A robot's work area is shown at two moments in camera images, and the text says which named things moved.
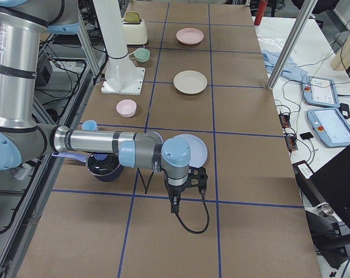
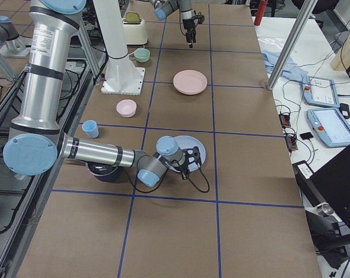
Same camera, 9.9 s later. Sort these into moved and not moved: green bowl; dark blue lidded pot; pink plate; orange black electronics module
Moved: pink plate
Not moved: orange black electronics module; dark blue lidded pot; green bowl
